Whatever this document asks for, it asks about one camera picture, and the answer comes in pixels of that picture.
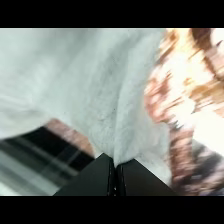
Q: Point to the silver frame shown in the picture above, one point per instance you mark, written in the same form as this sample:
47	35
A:
23	173

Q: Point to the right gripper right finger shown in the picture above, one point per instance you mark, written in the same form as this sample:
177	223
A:
140	181

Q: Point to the white T-shirt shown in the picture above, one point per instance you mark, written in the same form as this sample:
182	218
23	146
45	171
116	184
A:
86	83

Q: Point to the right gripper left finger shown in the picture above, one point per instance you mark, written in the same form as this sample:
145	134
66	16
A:
93	180

